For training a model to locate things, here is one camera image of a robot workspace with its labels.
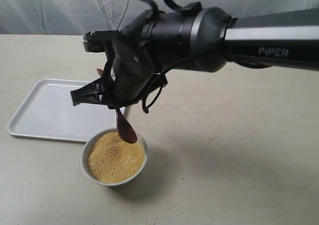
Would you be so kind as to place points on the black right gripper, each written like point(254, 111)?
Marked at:
point(131, 72)

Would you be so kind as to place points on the dark red wooden spoon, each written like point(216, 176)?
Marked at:
point(124, 128)

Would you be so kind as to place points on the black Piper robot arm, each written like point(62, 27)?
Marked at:
point(206, 40)

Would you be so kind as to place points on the white rectangular tray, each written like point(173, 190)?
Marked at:
point(47, 112)

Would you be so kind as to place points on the white ceramic bowl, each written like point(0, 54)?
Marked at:
point(89, 145)

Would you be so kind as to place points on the yellow millet grains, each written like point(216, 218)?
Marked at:
point(112, 160)

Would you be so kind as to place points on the white wrinkled backdrop curtain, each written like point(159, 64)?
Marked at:
point(74, 17)

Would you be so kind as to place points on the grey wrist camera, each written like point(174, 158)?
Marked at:
point(97, 41)

